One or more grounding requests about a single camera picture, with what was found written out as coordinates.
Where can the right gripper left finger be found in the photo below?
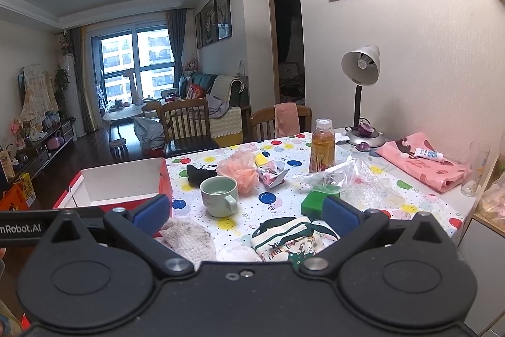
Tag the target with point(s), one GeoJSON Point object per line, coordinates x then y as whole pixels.
{"type": "Point", "coordinates": [133, 230]}

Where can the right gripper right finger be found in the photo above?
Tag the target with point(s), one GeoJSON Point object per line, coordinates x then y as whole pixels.
{"type": "Point", "coordinates": [358, 232]}

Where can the clear bubble wrap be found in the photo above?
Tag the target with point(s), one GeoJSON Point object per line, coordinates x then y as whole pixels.
{"type": "Point", "coordinates": [367, 191]}

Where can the green sponge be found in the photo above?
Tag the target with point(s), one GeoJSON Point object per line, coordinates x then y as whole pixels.
{"type": "Point", "coordinates": [312, 205]}

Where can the clear plastic bag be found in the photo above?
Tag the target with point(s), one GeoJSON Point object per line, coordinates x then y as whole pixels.
{"type": "Point", "coordinates": [333, 180]}

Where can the white fuzzy cloth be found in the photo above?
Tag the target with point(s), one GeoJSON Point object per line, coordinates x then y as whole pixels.
{"type": "Point", "coordinates": [189, 240]}

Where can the white green printed pouch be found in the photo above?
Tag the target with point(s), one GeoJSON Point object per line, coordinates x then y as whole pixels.
{"type": "Point", "coordinates": [291, 239]}

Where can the panda print tissue pack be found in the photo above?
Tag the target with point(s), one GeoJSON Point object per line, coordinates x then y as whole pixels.
{"type": "Point", "coordinates": [272, 174]}

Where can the yellow cloth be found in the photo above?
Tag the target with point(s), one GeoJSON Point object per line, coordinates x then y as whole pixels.
{"type": "Point", "coordinates": [260, 160]}

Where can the pink mesh bath pouf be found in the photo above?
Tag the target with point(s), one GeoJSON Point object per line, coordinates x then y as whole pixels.
{"type": "Point", "coordinates": [240, 166]}

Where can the red white cardboard box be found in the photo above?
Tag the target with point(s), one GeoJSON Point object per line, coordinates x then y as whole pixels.
{"type": "Point", "coordinates": [124, 184]}

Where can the orange gift bag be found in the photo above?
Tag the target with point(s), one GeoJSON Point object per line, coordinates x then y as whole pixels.
{"type": "Point", "coordinates": [14, 199]}

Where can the orange drink bottle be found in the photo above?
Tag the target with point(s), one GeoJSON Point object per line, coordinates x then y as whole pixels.
{"type": "Point", "coordinates": [322, 146]}

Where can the small wooden stool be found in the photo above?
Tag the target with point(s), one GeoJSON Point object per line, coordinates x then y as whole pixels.
{"type": "Point", "coordinates": [119, 149]}

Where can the dark tv cabinet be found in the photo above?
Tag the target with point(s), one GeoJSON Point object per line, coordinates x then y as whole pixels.
{"type": "Point", "coordinates": [35, 158]}

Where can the pale green ceramic mug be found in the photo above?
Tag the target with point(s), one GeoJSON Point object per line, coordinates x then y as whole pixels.
{"type": "Point", "coordinates": [220, 196]}

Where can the pink folded garment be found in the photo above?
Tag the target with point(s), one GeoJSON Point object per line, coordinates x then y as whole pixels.
{"type": "Point", "coordinates": [439, 176]}

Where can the grey bundle on floor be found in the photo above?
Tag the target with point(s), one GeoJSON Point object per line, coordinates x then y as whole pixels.
{"type": "Point", "coordinates": [150, 133]}

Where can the balloon print tablecloth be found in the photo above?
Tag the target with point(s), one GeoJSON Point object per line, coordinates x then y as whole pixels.
{"type": "Point", "coordinates": [232, 235]}

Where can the small white tube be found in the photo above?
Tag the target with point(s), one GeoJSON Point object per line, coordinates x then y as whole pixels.
{"type": "Point", "coordinates": [429, 155]}

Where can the dark wooden dining chair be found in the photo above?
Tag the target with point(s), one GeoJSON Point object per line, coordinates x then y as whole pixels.
{"type": "Point", "coordinates": [186, 126]}

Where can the white coffee table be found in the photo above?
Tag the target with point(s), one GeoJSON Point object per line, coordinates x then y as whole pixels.
{"type": "Point", "coordinates": [122, 114]}

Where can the wooden chair with towel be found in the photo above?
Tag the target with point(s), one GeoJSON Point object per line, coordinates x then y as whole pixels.
{"type": "Point", "coordinates": [262, 128]}

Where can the pink towel on chair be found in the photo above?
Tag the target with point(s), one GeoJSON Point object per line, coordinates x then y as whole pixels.
{"type": "Point", "coordinates": [286, 120]}

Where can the clear drinking glass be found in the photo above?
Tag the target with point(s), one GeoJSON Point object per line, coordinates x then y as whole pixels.
{"type": "Point", "coordinates": [477, 159]}

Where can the green sofa with covers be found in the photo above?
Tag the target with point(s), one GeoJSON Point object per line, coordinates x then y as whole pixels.
{"type": "Point", "coordinates": [225, 95]}

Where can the white desk lamp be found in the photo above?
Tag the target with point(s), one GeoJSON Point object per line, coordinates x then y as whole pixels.
{"type": "Point", "coordinates": [362, 67]}

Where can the dark framed wall pictures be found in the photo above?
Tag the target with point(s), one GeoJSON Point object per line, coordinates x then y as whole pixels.
{"type": "Point", "coordinates": [213, 23]}

